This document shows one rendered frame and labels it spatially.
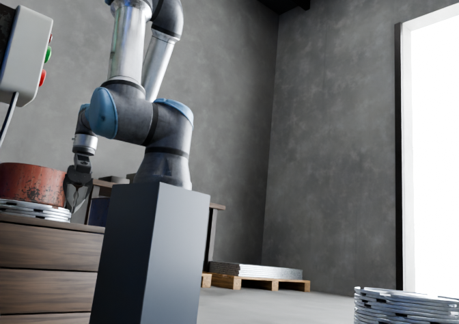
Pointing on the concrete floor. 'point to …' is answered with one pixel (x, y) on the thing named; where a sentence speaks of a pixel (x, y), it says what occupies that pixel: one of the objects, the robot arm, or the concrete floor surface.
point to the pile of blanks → (401, 311)
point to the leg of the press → (7, 14)
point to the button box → (23, 60)
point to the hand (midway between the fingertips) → (73, 208)
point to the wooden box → (47, 270)
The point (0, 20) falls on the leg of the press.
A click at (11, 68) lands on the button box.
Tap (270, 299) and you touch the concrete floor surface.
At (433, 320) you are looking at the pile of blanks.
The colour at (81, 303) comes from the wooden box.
